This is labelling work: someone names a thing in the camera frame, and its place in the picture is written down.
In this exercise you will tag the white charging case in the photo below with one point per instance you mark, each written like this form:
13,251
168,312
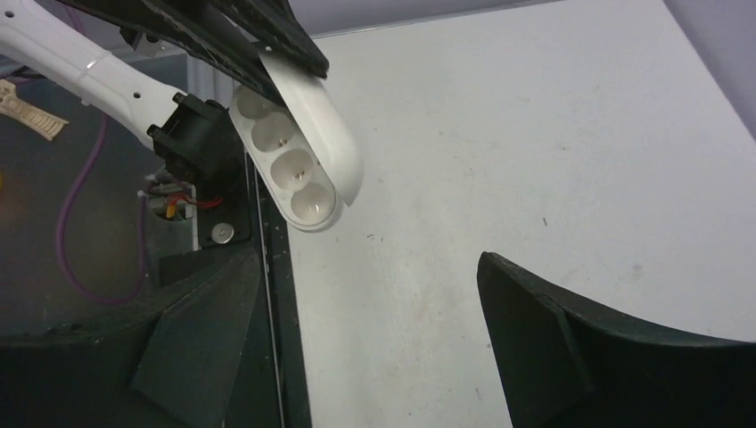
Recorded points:
302,149

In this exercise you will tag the beige comb-like object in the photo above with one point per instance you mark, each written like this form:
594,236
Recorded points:
42,122

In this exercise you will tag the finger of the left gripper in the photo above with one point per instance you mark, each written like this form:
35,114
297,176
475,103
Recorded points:
274,24
198,27

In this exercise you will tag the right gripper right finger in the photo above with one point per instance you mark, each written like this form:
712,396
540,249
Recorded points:
568,361

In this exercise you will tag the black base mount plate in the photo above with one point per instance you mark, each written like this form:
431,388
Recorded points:
229,354

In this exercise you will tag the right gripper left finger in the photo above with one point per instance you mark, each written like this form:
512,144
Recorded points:
79,375

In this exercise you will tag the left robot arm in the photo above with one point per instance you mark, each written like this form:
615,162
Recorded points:
260,44

